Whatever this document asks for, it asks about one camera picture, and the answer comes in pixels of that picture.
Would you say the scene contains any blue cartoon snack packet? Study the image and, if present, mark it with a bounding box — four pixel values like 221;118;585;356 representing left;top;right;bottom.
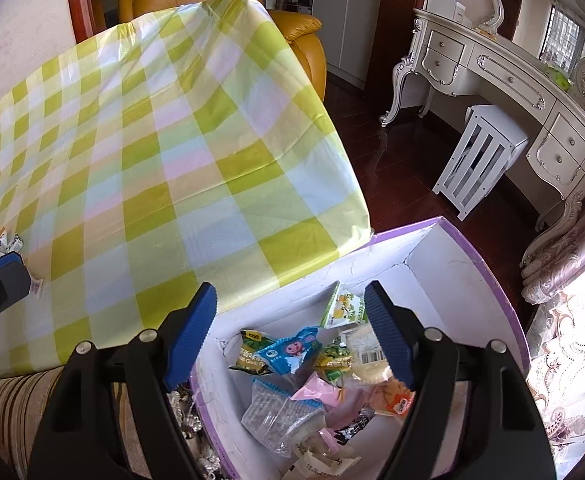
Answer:
257;326;323;376

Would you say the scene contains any white wardrobe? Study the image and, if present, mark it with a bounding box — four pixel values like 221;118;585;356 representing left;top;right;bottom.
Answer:
312;0;388;91

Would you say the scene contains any green candy packet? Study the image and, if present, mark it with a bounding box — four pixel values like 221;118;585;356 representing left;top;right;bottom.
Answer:
315;340;355;386

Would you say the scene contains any white slatted stool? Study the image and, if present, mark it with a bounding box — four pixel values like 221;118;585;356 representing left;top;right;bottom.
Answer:
432;105;530;221

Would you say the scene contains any clear blue-top snack packet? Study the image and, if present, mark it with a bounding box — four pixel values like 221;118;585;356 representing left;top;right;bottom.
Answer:
242;379;325;458

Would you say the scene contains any floral embroidered cloth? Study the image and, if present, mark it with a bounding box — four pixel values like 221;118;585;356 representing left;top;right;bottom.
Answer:
525;280;585;476

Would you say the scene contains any green white snack packet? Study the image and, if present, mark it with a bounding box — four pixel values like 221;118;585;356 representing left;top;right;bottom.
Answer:
322;282;370;331

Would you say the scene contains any green tissue pack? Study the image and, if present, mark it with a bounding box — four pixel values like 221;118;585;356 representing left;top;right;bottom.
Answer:
542;62;573;91

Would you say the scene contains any dark green yellow packet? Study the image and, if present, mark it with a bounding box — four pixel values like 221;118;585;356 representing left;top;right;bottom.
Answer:
230;329;273;376

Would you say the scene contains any red wooden door frame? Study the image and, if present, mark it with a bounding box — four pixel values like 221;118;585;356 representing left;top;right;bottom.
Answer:
65;0;108;43

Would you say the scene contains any orange bread packet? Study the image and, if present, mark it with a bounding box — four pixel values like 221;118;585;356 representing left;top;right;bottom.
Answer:
367;380;415;417

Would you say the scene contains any plain pink snack packet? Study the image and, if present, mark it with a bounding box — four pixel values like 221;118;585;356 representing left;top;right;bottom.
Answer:
291;372;343;403

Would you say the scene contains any beige tassel trim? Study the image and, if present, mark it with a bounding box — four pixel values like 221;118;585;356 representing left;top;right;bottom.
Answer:
167;385;233;480

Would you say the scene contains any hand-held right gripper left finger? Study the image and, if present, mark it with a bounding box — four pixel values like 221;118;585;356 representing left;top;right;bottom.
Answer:
27;282;218;480

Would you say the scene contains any white ornate dressing table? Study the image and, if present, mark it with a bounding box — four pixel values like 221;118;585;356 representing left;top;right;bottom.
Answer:
378;7;585;241

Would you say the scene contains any green checked tablecloth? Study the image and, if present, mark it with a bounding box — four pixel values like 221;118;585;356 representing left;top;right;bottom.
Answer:
0;0;375;381

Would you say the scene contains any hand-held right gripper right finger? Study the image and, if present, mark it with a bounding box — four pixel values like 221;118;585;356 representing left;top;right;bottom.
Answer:
365;281;558;480

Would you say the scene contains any white bun packet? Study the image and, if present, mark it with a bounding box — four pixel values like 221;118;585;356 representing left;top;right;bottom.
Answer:
345;325;394;386

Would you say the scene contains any purple white cardboard box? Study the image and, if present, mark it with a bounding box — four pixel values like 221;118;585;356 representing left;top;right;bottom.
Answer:
188;216;532;480

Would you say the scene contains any pink ornate bed frame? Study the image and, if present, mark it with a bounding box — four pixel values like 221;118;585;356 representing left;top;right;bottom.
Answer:
519;185;585;306

